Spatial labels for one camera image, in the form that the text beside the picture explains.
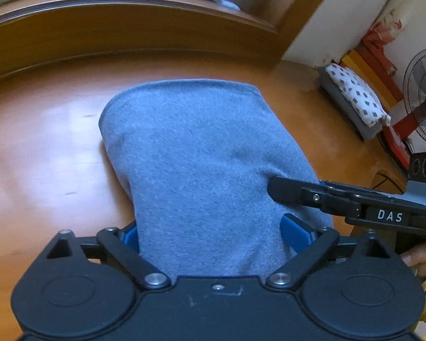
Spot grey-blue sweatpants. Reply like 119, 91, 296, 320
99, 79, 332, 279

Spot person's right hand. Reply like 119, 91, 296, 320
400, 242, 426, 281

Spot white grey patterned folded cloth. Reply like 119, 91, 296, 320
318, 63, 392, 140

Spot red white electric fan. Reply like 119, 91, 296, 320
381, 49, 426, 172

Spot white window latch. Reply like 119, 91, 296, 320
218, 0, 240, 11

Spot black fan power cable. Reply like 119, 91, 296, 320
370, 169, 406, 194

